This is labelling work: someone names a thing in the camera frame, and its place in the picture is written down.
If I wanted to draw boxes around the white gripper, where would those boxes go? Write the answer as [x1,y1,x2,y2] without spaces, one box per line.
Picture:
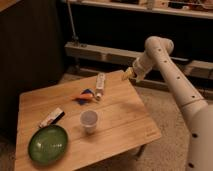
[122,56,154,82]

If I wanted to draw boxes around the white plastic bottle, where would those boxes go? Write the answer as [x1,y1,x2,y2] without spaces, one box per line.
[95,73,106,100]

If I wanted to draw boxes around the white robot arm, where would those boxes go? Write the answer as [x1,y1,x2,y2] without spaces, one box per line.
[122,36,213,171]

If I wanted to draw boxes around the metal stand pole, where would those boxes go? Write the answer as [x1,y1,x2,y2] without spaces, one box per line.
[66,0,83,74]

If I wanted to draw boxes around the wooden shelf rack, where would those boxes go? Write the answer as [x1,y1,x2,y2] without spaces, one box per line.
[65,0,213,91]

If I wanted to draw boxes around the orange carrot toy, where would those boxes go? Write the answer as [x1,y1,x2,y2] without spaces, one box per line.
[72,93,94,100]

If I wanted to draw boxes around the translucent plastic cup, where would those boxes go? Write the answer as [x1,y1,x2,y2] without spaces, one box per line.
[80,110,98,134]

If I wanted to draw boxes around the wooden table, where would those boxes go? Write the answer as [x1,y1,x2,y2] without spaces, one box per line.
[15,70,161,171]

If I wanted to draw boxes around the black and white box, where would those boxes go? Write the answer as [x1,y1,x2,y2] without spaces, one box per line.
[39,108,64,128]

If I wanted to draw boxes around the green plate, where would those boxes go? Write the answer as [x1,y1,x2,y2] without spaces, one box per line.
[28,125,68,165]

